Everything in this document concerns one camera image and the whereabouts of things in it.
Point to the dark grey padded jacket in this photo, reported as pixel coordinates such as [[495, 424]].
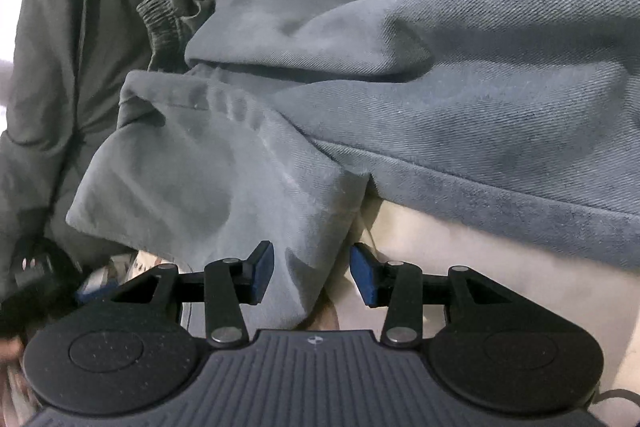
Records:
[[75, 32]]

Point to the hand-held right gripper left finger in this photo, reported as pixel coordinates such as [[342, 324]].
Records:
[[261, 272]]

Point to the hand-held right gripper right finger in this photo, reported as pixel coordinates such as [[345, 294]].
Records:
[[362, 274]]

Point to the blue denim pants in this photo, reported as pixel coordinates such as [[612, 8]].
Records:
[[400, 82]]

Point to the cream bear print bed sheet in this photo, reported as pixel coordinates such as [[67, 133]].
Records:
[[500, 287]]

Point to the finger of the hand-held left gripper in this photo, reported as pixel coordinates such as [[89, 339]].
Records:
[[92, 291]]

